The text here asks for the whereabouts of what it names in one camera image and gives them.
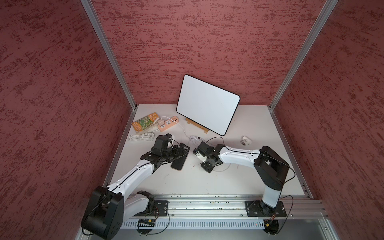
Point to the green orange patterned book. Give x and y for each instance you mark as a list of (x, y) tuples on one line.
[(145, 123)]

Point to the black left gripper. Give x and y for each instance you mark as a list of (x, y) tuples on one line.
[(177, 154)]

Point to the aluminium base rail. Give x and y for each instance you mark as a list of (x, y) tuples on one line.
[(221, 212)]

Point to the aluminium corner post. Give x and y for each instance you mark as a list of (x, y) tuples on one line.
[(306, 46), (97, 26)]

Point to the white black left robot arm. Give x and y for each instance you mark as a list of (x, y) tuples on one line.
[(109, 206)]

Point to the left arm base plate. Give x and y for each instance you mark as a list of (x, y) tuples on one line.
[(155, 209)]

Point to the small white phone holder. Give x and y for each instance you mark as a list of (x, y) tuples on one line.
[(246, 141)]

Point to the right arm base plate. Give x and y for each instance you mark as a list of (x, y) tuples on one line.
[(259, 209)]

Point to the right aluminium corner post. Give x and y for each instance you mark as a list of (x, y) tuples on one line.
[(306, 46)]

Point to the white board black frame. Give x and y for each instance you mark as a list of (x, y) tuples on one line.
[(207, 105)]

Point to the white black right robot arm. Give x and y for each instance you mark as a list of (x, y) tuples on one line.
[(272, 169)]

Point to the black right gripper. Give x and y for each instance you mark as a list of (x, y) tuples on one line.
[(207, 168)]

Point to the pink charger plug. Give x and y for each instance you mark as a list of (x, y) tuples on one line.
[(161, 123)]

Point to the pink power strip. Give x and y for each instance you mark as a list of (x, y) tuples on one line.
[(169, 122)]

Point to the wooden board stand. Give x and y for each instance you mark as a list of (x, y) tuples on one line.
[(190, 122)]

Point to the left aluminium corner post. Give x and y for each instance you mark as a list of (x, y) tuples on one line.
[(97, 26)]

